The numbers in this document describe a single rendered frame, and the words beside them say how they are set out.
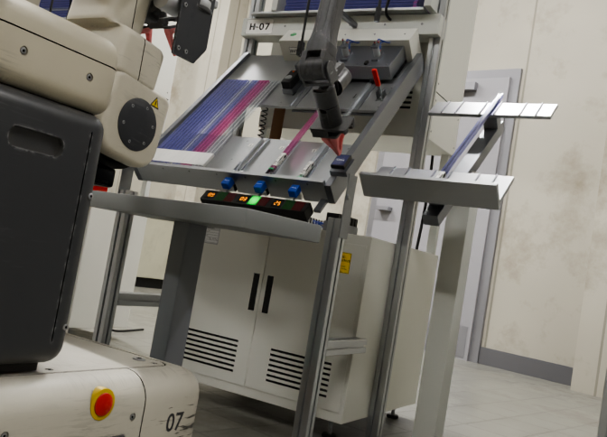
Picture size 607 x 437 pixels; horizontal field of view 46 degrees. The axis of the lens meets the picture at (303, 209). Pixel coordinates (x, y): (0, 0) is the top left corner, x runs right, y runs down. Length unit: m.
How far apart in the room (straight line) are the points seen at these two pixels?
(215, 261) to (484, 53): 3.77
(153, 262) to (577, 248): 3.88
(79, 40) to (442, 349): 1.17
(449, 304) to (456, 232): 0.18
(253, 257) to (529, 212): 3.24
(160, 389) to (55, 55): 0.59
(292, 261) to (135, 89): 0.99
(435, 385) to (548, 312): 3.33
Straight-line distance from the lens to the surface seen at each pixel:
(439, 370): 1.86
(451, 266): 1.85
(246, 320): 2.32
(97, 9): 1.49
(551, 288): 5.14
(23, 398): 1.11
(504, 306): 5.26
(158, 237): 6.98
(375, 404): 2.35
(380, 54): 2.31
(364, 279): 2.13
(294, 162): 2.00
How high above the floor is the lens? 0.52
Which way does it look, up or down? 4 degrees up
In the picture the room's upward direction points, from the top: 10 degrees clockwise
